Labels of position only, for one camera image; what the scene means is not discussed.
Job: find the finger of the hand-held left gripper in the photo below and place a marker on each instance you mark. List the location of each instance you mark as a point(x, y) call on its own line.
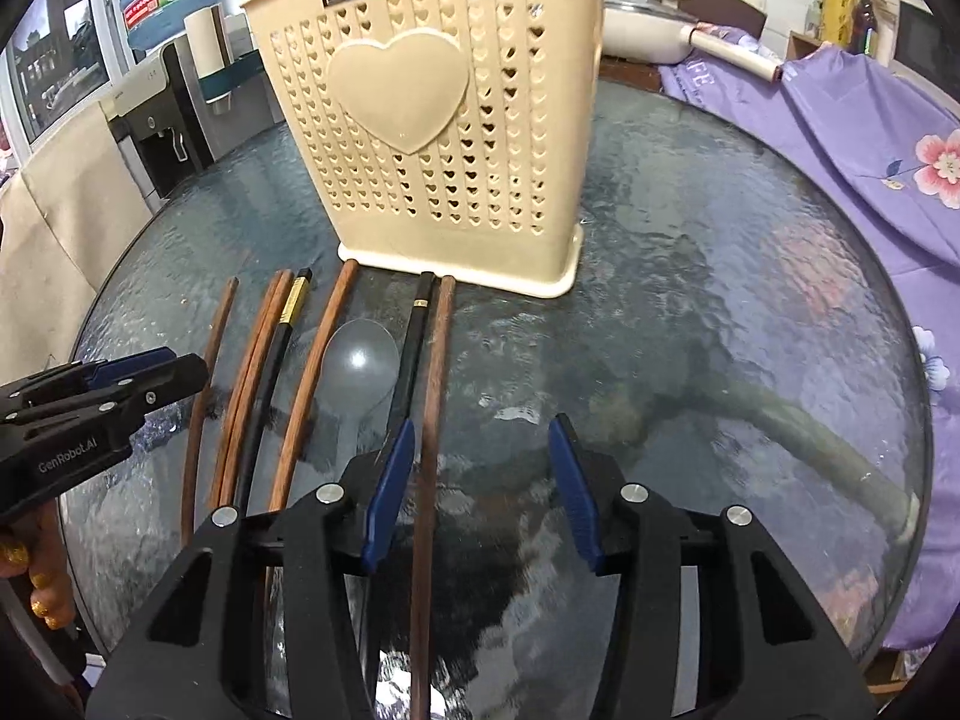
point(112, 373)
point(176, 379)

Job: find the white pan with glass lid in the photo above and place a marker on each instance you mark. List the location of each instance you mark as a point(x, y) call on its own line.
point(645, 34)

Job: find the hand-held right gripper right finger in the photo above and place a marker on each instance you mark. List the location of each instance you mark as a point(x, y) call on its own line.
point(574, 487)

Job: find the brown wooden chopstick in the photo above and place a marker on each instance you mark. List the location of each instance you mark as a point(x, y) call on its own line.
point(253, 384)
point(431, 427)
point(241, 382)
point(208, 390)
point(306, 390)

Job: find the teal tray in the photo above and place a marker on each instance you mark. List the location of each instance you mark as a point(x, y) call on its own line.
point(229, 79)

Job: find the beige perforated utensil holder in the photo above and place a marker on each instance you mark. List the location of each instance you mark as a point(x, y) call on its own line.
point(390, 90)

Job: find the white paper roll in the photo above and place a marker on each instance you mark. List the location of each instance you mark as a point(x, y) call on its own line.
point(206, 52)

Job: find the white lint roller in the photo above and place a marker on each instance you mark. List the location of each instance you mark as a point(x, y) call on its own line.
point(739, 52)

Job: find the brown glass bottle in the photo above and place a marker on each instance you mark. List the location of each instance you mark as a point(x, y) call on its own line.
point(866, 22)

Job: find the person's left hand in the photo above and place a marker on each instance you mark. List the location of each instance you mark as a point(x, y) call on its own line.
point(46, 544)

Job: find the wooden counter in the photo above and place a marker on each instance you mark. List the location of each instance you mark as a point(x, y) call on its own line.
point(630, 73)

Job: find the purple floral cloth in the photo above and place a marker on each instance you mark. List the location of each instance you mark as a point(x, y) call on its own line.
point(862, 127)

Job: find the beige cloth cover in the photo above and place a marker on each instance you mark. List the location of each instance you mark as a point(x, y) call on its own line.
point(52, 225)

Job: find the black chopstick with gold band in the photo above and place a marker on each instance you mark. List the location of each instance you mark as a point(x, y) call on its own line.
point(411, 360)
point(268, 390)

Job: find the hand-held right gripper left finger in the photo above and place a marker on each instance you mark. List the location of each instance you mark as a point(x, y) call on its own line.
point(390, 487)

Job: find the white microwave oven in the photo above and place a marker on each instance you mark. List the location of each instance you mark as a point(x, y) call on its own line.
point(922, 37)

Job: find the silver water dispenser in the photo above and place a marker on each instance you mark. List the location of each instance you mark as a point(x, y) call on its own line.
point(150, 127)

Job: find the clear plastic spoon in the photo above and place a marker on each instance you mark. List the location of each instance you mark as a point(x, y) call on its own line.
point(360, 360)

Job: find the window with metal frame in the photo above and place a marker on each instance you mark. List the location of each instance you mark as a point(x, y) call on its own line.
point(60, 37)

